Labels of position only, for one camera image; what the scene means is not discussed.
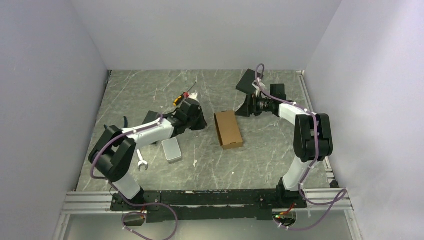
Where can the blue handled pliers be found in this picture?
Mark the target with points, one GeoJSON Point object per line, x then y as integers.
{"type": "Point", "coordinates": [125, 123]}

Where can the aluminium frame rail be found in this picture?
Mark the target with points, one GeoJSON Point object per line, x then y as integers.
{"type": "Point", "coordinates": [81, 203]}

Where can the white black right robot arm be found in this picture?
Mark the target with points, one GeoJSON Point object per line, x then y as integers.
{"type": "Point", "coordinates": [312, 140]}

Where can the silver wrench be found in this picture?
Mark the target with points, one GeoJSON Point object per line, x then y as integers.
{"type": "Point", "coordinates": [142, 164]}

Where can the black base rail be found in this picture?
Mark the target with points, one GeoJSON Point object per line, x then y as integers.
{"type": "Point", "coordinates": [184, 205]}

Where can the white plastic case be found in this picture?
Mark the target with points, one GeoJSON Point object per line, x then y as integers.
{"type": "Point", "coordinates": [172, 150]}

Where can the yellow black screwdriver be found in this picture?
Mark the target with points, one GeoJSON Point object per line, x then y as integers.
{"type": "Point", "coordinates": [183, 96]}

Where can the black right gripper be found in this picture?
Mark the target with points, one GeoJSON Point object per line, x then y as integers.
{"type": "Point", "coordinates": [249, 106]}

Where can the brown cardboard box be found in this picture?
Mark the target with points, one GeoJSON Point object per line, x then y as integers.
{"type": "Point", "coordinates": [228, 131]}

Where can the black box near left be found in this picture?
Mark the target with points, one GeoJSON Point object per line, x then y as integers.
{"type": "Point", "coordinates": [150, 117]}

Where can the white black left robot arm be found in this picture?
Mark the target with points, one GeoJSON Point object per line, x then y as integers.
{"type": "Point", "coordinates": [113, 153]}

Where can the black box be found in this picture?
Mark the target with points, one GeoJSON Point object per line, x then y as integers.
{"type": "Point", "coordinates": [150, 117]}
{"type": "Point", "coordinates": [247, 83]}

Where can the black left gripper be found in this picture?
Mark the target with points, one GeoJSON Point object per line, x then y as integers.
{"type": "Point", "coordinates": [203, 123]}

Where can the black box far right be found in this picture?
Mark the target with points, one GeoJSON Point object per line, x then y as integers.
{"type": "Point", "coordinates": [247, 83]}

